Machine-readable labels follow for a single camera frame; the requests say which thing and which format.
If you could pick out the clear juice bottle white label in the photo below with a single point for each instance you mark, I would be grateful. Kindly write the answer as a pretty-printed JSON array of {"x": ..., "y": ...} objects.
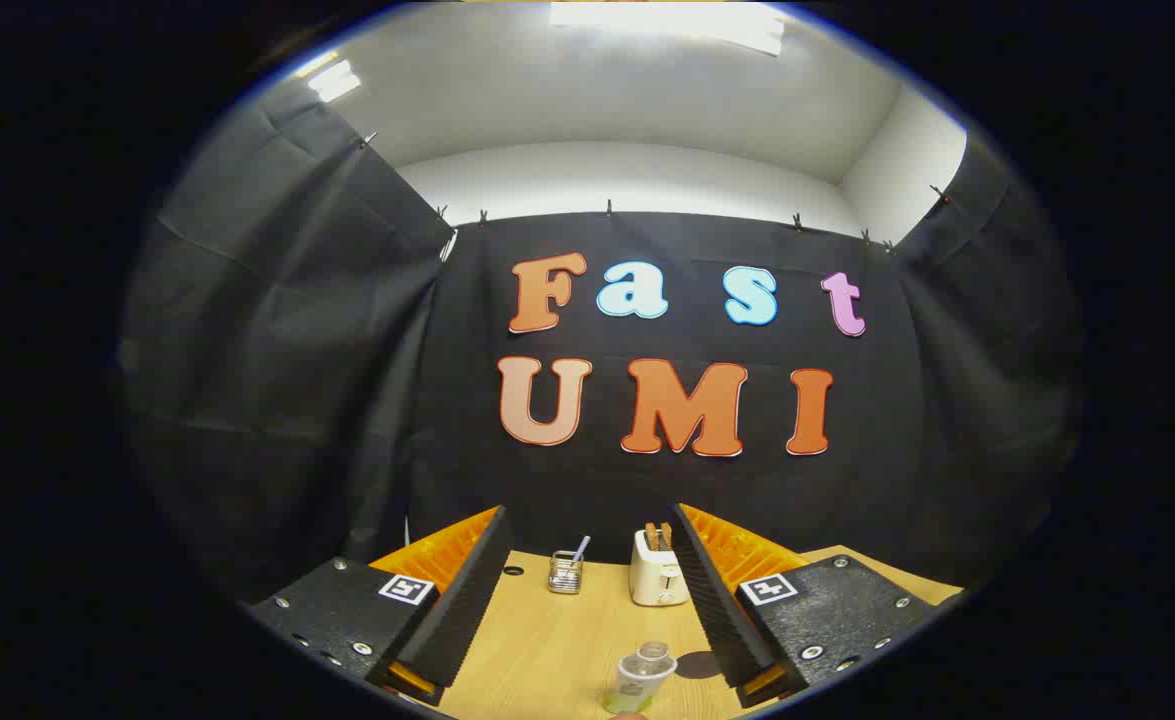
[{"x": 639, "y": 680}]

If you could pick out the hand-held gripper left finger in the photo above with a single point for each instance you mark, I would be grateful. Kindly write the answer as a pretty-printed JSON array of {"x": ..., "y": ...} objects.
[{"x": 467, "y": 610}]

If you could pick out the wooden table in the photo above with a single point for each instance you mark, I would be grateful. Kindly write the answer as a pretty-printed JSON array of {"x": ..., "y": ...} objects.
[{"x": 547, "y": 650}]

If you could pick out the dark brown round coaster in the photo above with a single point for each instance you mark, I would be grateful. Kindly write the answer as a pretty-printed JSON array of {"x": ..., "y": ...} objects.
[{"x": 697, "y": 664}]

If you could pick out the white toaster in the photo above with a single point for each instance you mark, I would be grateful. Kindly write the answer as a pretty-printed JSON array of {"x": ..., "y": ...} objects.
[{"x": 655, "y": 580}]

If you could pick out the black backdrop cloth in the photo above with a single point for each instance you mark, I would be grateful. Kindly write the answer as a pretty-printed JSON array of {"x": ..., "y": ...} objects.
[{"x": 347, "y": 350}]

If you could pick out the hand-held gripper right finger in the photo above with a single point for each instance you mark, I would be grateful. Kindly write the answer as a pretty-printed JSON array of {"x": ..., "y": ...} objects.
[{"x": 712, "y": 610}]

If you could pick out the ceiling light panel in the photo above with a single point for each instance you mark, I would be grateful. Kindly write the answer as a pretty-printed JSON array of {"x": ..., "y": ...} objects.
[{"x": 333, "y": 80}]

